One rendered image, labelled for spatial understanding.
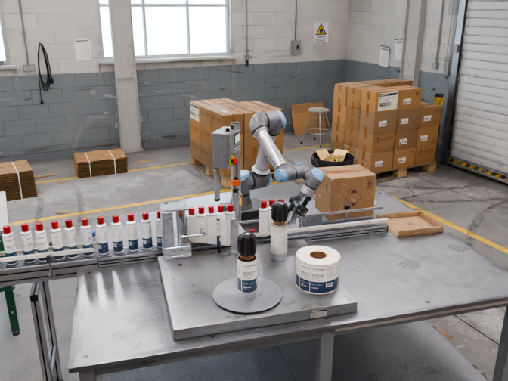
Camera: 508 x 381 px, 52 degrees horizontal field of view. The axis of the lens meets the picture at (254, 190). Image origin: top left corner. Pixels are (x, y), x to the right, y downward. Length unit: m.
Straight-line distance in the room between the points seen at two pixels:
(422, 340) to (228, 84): 6.07
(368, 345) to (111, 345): 1.62
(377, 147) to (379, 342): 3.64
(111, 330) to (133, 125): 6.06
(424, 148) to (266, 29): 3.31
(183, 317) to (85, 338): 0.40
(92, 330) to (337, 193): 1.65
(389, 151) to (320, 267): 4.48
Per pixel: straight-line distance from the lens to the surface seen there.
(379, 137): 6.53
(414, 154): 7.03
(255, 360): 3.09
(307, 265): 2.35
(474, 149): 7.41
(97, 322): 2.38
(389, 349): 3.26
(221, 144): 2.73
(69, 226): 2.78
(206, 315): 2.25
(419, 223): 3.38
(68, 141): 8.09
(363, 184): 3.27
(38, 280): 2.87
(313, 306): 2.31
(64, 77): 7.94
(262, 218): 2.88
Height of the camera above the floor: 2.10
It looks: 19 degrees down
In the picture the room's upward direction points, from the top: straight up
